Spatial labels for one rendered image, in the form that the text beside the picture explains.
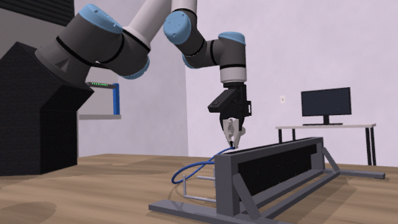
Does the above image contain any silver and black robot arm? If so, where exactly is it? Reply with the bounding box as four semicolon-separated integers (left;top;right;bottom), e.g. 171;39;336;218
35;0;247;86

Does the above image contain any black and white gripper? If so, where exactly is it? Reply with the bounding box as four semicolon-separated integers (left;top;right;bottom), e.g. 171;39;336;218
220;82;252;149

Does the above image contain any blue network cable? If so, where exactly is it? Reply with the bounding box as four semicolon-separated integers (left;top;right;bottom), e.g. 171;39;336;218
172;147;232;184

